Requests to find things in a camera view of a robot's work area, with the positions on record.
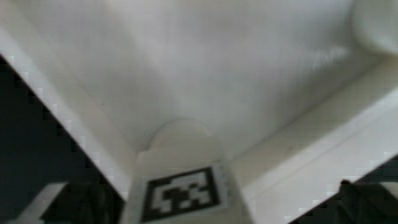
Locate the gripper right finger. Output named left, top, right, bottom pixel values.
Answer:
left=290, top=180, right=398, bottom=224

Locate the white square table top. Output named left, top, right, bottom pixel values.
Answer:
left=0, top=0, right=398, bottom=190

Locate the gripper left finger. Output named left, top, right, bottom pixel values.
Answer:
left=11, top=182, right=123, bottom=224

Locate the white table leg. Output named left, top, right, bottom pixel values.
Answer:
left=352, top=0, right=398, bottom=56
left=119, top=119, right=252, bottom=224

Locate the white L-shaped fence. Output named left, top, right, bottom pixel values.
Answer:
left=235, top=96, right=398, bottom=224

